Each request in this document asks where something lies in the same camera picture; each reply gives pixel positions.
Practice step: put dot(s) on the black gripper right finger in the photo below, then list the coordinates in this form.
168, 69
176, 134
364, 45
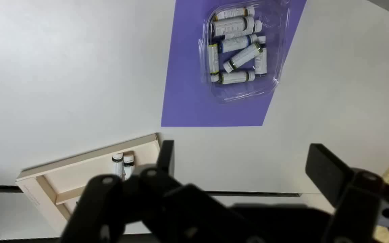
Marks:
365, 203

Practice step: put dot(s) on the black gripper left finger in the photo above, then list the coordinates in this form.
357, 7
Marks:
114, 211

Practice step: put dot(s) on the small white bottle black cap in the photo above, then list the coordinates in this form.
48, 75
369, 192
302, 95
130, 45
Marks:
118, 165
129, 165

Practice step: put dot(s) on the light wooden tray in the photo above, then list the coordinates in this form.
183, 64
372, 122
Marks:
87, 157

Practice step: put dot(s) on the purple rectangular mat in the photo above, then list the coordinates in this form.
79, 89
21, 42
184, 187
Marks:
188, 89

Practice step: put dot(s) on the clear plastic bowl container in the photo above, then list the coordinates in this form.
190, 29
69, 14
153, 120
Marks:
276, 27

